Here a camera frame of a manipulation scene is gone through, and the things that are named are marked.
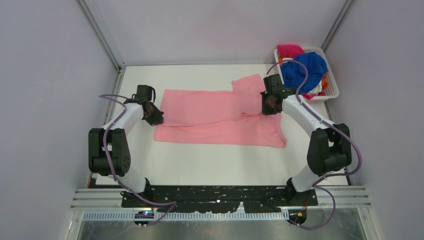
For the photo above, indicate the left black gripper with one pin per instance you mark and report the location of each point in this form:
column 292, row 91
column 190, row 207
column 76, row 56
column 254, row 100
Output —
column 158, row 119

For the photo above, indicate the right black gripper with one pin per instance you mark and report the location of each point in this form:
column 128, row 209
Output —
column 265, row 110

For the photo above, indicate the pink t shirt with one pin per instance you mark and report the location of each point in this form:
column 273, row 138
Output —
column 226, row 117

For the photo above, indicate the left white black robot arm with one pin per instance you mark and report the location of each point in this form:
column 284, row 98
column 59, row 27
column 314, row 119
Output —
column 108, row 148

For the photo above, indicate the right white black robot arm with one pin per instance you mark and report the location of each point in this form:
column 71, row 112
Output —
column 329, row 149

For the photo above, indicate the blue t shirt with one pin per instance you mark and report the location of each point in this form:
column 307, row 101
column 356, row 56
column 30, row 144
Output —
column 311, row 73

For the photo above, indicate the magenta t shirt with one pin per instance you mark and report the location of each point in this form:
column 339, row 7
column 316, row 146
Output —
column 289, row 50

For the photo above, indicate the white plastic laundry basket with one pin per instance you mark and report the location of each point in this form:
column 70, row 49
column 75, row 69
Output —
column 320, row 84

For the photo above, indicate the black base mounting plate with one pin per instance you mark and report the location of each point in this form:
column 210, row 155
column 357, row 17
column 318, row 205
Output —
column 219, row 199

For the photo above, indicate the white slotted cable duct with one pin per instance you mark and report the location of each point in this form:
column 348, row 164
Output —
column 149, row 215

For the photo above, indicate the aluminium frame rail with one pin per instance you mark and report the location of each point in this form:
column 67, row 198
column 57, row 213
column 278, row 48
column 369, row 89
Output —
column 328, row 196

